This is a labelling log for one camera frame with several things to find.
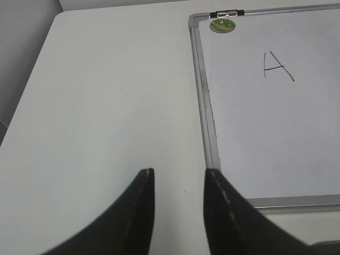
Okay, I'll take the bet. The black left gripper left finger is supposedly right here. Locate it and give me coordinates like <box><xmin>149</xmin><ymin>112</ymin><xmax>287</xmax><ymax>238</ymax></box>
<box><xmin>46</xmin><ymin>168</ymin><xmax>155</xmax><ymax>254</ymax></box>

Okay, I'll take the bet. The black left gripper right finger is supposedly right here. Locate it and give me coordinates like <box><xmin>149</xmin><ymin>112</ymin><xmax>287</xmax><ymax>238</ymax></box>
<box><xmin>203</xmin><ymin>168</ymin><xmax>339</xmax><ymax>254</ymax></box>

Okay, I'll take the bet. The white magnetic whiteboard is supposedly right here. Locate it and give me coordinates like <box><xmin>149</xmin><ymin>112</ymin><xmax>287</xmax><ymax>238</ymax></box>
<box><xmin>189</xmin><ymin>3</ymin><xmax>339</xmax><ymax>211</ymax></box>

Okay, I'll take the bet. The green round magnet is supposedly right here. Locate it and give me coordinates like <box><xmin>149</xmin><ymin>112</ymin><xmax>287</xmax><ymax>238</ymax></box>
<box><xmin>209</xmin><ymin>18</ymin><xmax>236</xmax><ymax>33</ymax></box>

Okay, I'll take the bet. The black silver hanging clip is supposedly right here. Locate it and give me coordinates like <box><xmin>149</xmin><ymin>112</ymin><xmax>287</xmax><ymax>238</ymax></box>
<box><xmin>209</xmin><ymin>10</ymin><xmax>245</xmax><ymax>19</ymax></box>

